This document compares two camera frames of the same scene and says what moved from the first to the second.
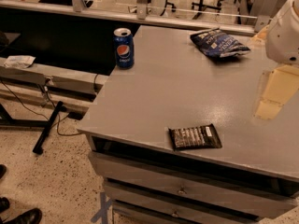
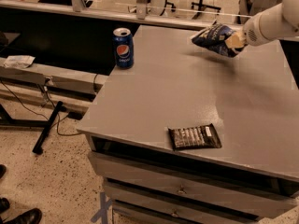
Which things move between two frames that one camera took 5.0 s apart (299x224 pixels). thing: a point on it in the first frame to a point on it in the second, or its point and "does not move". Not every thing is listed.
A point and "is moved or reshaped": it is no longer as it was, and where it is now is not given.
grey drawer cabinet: (176, 83) does not move
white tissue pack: (20, 61) does not move
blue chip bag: (216, 42) is moved or reshaped
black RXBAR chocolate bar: (194, 137) does not move
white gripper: (282, 37) to (252, 31)
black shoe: (30, 217) does not move
